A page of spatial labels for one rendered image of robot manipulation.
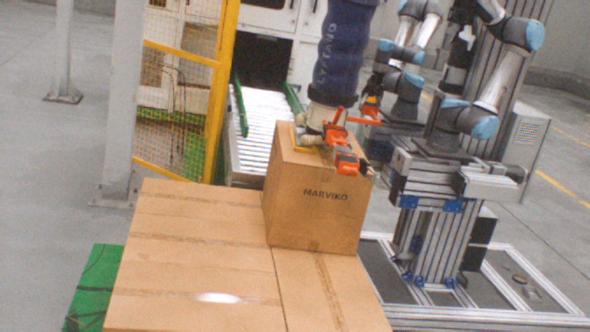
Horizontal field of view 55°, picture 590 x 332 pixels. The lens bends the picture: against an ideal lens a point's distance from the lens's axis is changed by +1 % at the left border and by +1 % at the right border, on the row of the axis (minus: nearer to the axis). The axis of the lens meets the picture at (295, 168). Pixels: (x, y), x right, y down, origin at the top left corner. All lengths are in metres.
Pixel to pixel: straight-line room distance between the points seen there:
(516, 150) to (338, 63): 1.06
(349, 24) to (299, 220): 0.86
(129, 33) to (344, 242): 1.85
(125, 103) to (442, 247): 2.07
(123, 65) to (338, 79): 1.59
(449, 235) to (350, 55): 1.17
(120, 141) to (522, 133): 2.36
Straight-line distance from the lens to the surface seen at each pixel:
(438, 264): 3.15
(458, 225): 3.08
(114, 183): 3.83
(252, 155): 3.48
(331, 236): 2.46
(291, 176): 2.32
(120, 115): 3.66
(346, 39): 2.40
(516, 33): 2.57
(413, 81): 3.01
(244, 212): 2.70
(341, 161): 1.96
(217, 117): 3.68
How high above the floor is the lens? 1.73
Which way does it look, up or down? 20 degrees down
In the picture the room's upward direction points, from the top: 12 degrees clockwise
